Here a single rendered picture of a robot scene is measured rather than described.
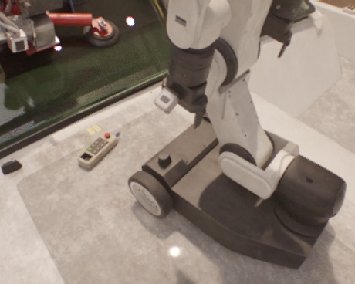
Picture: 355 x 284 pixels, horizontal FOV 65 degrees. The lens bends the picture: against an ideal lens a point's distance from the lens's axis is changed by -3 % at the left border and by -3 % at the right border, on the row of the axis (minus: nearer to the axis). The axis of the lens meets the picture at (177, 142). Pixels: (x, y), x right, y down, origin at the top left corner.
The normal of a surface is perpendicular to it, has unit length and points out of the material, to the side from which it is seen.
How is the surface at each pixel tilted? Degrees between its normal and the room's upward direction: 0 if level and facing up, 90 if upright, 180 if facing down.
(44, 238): 0
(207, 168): 0
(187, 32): 90
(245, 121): 60
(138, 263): 0
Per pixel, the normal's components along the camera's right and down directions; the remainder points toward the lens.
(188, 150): -0.03, -0.69
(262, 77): 0.55, 0.04
